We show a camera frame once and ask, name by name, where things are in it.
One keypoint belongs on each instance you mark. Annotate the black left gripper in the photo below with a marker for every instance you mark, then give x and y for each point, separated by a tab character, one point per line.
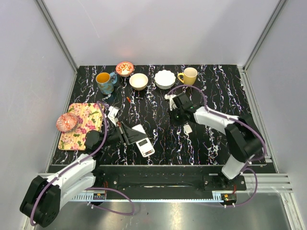
128	135

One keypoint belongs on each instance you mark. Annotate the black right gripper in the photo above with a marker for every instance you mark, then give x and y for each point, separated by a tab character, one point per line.
173	120

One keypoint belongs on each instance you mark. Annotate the white battery cover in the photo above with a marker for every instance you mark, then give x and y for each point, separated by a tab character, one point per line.
187	129

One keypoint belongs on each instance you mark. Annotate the white red remote control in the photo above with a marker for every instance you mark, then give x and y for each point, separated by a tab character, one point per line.
144	144

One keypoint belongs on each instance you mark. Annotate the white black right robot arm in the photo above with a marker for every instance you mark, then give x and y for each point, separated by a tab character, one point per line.
243	137

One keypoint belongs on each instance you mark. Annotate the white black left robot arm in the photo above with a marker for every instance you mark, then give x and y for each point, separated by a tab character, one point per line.
46	196

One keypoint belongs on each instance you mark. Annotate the white scalloped bowl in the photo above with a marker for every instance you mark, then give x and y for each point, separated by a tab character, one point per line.
164	79

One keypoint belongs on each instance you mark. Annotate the yellow mug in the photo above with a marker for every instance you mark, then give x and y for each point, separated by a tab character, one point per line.
188	76

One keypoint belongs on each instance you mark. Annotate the floral wooden tray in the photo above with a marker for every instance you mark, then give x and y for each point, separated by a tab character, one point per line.
89	118

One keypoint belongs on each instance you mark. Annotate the cream round bowl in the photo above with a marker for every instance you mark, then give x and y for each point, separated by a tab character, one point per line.
138	81

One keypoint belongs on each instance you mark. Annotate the blue floral mug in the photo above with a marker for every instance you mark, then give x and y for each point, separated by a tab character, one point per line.
106	82

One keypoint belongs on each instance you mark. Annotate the red patterned bowl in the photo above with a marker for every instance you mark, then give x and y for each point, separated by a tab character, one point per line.
67	122

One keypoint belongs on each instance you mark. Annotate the orange patterned small bowl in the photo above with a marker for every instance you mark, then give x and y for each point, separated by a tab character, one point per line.
124	68

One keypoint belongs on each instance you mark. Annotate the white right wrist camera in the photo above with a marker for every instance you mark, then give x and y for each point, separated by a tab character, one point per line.
172	104

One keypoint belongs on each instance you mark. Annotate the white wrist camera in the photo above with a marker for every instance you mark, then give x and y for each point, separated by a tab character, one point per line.
172	104
113	114

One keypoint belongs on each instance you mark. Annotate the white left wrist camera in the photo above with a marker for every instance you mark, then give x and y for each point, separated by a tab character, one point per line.
113	114

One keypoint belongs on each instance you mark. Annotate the aluminium frame post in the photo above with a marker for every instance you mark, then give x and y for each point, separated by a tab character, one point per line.
50	22

